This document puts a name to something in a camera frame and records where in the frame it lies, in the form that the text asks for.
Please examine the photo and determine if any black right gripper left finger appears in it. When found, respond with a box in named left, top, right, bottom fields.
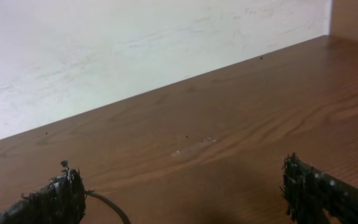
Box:
left=0, top=161, right=86, bottom=224

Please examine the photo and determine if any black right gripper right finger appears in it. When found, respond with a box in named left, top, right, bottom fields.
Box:
left=280, top=153, right=358, bottom=224

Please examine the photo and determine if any thin black cable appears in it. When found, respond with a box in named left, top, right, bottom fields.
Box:
left=85, top=190, right=132, bottom=224

